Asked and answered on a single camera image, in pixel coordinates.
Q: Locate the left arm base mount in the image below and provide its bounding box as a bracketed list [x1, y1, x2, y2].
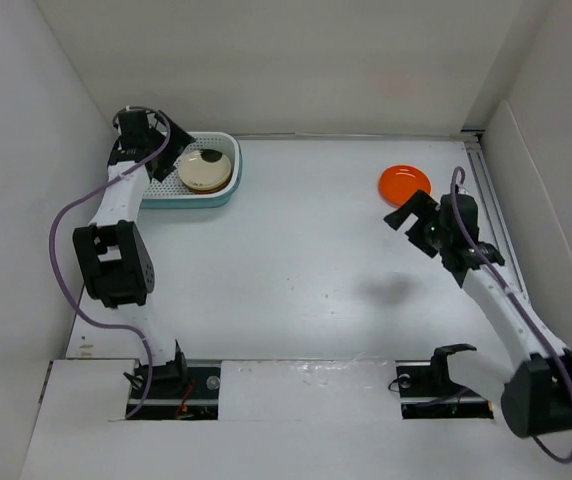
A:
[125, 362, 221, 421]

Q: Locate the beige plate with black patch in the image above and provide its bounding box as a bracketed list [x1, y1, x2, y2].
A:
[177, 149, 232, 184]

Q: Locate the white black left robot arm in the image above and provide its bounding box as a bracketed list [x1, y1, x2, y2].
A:
[72, 106, 194, 398]

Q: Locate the white perforated plastic basket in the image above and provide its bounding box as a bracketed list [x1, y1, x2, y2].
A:
[141, 132, 243, 209]

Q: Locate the beige plate with symbols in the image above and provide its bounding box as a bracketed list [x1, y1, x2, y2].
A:
[180, 178, 231, 194]

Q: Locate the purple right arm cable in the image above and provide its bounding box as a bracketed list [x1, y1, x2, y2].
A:
[410, 166, 572, 464]

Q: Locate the orange plate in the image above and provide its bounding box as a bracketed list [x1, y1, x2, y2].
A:
[378, 165, 432, 207]

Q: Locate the aluminium rail right edge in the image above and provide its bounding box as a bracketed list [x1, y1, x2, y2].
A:
[461, 130, 530, 302]

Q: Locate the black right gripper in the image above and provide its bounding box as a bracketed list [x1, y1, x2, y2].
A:
[381, 188, 451, 256]

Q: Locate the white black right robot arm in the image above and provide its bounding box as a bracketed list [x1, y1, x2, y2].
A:
[384, 190, 572, 438]

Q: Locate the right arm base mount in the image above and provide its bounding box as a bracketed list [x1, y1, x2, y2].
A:
[388, 360, 494, 420]

